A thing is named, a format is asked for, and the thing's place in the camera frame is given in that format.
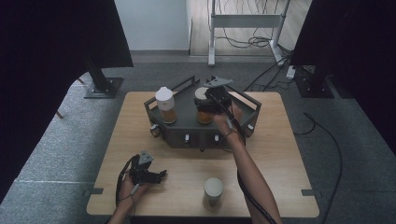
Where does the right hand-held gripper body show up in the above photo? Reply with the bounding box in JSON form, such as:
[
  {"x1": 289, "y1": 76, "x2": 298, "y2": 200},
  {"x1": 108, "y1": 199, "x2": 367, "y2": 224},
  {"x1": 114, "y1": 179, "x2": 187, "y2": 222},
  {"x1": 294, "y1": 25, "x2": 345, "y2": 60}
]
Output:
[{"x1": 204, "y1": 77, "x2": 233, "y2": 114}]

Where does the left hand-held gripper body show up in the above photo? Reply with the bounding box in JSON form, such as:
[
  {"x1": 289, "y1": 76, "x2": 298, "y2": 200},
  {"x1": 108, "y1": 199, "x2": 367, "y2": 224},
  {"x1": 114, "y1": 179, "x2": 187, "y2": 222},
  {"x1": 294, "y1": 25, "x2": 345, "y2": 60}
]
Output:
[{"x1": 129, "y1": 149, "x2": 155, "y2": 186}]

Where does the orange-filled jar with beige lid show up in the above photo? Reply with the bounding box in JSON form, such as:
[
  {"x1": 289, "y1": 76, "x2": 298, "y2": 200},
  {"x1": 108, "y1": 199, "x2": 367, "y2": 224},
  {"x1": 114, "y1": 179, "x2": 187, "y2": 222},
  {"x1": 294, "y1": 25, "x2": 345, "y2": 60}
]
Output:
[{"x1": 194, "y1": 87, "x2": 217, "y2": 125}]

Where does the black corner shelf rack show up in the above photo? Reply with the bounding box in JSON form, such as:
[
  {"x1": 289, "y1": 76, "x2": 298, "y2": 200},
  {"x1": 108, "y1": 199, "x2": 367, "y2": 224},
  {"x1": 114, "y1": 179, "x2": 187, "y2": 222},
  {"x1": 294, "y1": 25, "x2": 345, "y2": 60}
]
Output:
[{"x1": 144, "y1": 75, "x2": 262, "y2": 152}]

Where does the jar with white spout lid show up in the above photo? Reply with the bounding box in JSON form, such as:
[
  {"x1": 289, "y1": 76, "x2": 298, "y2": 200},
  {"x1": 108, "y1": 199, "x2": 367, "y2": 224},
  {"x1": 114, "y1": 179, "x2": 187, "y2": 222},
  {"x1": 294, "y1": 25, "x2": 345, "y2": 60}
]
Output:
[{"x1": 154, "y1": 86, "x2": 177, "y2": 125}]

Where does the person's left hand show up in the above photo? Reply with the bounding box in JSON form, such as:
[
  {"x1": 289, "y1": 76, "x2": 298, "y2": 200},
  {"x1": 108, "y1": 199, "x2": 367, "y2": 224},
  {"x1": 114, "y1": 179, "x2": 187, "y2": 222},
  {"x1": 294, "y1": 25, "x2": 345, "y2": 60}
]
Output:
[{"x1": 119, "y1": 175, "x2": 152, "y2": 206}]

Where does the person's right hand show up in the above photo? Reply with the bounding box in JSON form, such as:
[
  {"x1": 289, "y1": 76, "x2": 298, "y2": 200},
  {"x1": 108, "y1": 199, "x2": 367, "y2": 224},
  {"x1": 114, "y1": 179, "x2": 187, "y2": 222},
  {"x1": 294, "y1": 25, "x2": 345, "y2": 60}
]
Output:
[{"x1": 213, "y1": 104, "x2": 244, "y2": 143}]

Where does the jar with pale grey lid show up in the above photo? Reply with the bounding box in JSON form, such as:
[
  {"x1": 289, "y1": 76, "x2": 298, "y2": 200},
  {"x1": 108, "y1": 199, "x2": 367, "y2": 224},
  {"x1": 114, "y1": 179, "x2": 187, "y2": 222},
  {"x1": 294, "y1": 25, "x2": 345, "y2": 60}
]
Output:
[{"x1": 203, "y1": 177, "x2": 224, "y2": 208}]

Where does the white power strip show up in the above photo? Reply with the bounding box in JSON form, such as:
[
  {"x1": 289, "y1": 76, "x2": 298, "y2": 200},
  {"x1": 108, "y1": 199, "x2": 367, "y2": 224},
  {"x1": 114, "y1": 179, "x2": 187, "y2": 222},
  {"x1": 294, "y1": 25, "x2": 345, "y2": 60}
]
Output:
[{"x1": 285, "y1": 64, "x2": 297, "y2": 80}]

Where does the black metal stand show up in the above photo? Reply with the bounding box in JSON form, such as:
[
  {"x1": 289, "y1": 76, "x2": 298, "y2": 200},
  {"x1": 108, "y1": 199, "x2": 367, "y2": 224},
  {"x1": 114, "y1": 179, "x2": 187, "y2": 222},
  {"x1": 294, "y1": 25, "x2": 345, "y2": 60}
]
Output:
[
  {"x1": 83, "y1": 57, "x2": 124, "y2": 100},
  {"x1": 293, "y1": 64, "x2": 335, "y2": 99}
]

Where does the black curtain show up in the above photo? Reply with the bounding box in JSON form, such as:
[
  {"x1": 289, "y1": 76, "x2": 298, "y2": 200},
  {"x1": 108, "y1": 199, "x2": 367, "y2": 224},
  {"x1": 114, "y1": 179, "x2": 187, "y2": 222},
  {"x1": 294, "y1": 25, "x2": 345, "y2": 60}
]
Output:
[
  {"x1": 0, "y1": 0, "x2": 134, "y2": 203},
  {"x1": 290, "y1": 0, "x2": 396, "y2": 155}
]

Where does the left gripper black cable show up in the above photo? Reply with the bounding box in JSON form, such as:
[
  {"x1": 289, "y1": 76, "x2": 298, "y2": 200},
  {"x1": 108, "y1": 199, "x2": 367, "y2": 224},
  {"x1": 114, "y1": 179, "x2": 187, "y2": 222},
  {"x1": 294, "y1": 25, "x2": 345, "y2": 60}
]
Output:
[{"x1": 115, "y1": 154, "x2": 138, "y2": 217}]

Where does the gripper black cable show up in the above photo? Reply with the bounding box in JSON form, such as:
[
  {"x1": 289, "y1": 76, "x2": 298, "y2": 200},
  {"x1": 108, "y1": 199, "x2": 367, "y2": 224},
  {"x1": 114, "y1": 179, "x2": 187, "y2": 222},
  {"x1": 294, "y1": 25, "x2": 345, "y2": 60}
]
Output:
[
  {"x1": 209, "y1": 92, "x2": 278, "y2": 224},
  {"x1": 115, "y1": 154, "x2": 138, "y2": 217}
]

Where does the black cable from power strip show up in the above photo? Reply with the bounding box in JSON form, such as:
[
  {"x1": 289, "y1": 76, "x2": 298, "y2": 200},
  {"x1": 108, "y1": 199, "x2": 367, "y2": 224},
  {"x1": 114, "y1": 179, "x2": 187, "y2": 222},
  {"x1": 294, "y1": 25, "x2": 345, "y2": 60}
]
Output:
[{"x1": 244, "y1": 54, "x2": 293, "y2": 92}]

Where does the tangle of black cables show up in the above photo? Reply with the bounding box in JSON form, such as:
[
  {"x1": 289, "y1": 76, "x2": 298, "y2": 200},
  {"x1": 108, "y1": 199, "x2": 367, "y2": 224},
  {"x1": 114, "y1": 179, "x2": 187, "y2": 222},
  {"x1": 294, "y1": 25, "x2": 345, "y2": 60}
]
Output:
[{"x1": 214, "y1": 0, "x2": 293, "y2": 49}]

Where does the white desk frame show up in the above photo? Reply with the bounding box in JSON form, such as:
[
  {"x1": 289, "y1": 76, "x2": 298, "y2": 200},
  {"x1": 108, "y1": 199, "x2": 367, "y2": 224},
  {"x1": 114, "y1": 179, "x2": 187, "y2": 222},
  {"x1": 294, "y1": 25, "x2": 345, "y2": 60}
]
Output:
[{"x1": 207, "y1": 0, "x2": 292, "y2": 67}]

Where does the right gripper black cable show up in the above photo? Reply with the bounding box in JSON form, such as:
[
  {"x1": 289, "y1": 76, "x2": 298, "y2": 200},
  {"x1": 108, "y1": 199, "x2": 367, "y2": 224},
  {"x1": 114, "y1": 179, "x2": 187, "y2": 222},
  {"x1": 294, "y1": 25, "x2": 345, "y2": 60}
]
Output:
[{"x1": 209, "y1": 92, "x2": 278, "y2": 224}]

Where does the long black floor cable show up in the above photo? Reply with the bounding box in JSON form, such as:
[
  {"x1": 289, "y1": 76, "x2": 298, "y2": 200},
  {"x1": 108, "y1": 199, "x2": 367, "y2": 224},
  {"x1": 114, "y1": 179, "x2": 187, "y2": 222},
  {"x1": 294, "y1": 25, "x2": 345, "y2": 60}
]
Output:
[{"x1": 293, "y1": 112, "x2": 345, "y2": 224}]

